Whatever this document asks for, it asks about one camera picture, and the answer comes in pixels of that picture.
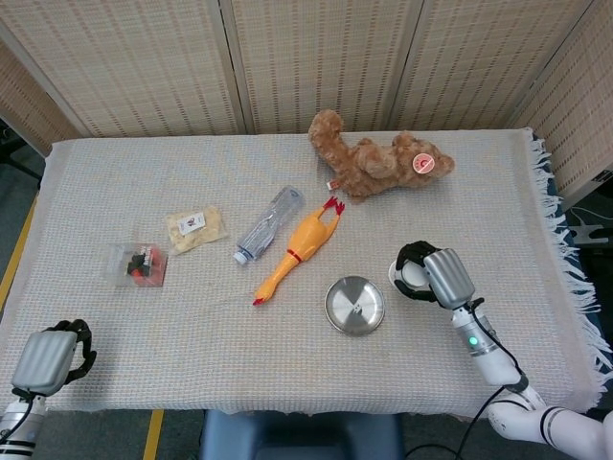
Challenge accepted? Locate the white metal stand foot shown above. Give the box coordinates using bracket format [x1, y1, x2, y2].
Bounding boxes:
[569, 222, 613, 246]

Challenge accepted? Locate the beige woven folding screen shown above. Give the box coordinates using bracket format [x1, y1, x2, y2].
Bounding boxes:
[0, 0, 613, 200]

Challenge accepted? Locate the clear box with red toys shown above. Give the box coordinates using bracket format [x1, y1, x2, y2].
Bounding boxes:
[107, 242, 170, 289]

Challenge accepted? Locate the clear bag of snacks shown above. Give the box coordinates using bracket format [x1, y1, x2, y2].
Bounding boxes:
[165, 203, 229, 256]

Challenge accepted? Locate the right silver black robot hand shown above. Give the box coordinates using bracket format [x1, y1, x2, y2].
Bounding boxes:
[393, 241, 477, 309]

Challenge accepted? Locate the clear plastic water bottle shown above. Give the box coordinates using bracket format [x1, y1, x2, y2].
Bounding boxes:
[233, 186, 307, 265]

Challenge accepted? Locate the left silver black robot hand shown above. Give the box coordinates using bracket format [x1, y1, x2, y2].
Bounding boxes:
[10, 318, 98, 397]

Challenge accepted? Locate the brown plush teddy bear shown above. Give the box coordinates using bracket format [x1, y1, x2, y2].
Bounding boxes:
[307, 108, 456, 204]

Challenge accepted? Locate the white paper cup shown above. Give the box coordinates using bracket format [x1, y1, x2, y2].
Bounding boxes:
[386, 256, 431, 294]

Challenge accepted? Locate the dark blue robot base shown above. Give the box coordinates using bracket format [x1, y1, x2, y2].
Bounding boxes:
[198, 409, 406, 460]

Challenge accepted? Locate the black cable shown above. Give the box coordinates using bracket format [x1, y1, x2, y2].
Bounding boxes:
[401, 296, 531, 460]

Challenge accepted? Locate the round stainless steel plate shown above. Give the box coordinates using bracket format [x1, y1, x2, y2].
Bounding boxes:
[324, 275, 387, 338]

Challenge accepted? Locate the beige woven tablecloth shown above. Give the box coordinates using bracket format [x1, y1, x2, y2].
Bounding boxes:
[0, 126, 600, 418]

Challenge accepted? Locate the yellow rubber chicken toy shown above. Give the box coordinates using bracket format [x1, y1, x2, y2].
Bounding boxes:
[252, 195, 347, 308]

